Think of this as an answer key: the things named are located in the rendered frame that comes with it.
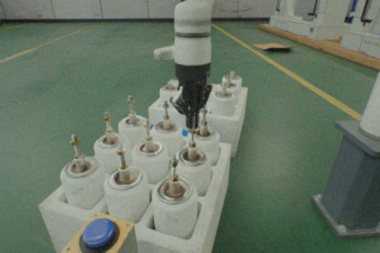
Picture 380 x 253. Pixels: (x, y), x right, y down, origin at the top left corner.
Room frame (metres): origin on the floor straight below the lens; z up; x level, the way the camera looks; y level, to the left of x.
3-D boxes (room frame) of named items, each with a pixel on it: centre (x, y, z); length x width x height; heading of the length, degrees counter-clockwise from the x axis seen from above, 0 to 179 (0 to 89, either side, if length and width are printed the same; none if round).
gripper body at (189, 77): (0.48, -0.01, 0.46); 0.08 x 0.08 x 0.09
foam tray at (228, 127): (1.04, -0.06, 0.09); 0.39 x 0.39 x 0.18; 72
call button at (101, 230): (0.22, 0.13, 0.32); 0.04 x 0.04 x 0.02
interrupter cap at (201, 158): (0.48, -0.01, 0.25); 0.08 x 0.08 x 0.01
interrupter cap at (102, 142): (0.55, 0.22, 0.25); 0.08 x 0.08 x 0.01
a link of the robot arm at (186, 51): (0.49, 0.01, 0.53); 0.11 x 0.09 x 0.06; 51
